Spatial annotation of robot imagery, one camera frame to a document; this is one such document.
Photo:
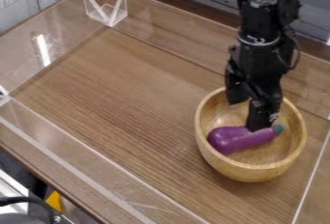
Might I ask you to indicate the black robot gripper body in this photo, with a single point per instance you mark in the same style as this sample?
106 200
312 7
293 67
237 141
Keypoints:
261 62

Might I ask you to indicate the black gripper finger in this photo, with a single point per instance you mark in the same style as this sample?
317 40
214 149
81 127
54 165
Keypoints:
236 90
262 114

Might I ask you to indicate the purple toy eggplant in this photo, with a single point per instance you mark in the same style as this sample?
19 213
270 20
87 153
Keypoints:
230 139

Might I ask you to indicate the light wooden bowl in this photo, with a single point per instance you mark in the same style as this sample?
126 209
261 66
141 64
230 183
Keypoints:
264 162

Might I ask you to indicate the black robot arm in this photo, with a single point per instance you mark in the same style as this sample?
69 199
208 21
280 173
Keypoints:
266 19

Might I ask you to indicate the yellow sticker tag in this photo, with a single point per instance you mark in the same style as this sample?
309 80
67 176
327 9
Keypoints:
54 201

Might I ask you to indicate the clear acrylic corner bracket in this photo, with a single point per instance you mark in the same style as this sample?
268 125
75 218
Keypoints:
107 14

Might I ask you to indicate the clear acrylic tray wall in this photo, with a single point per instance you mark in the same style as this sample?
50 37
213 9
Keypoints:
97 183

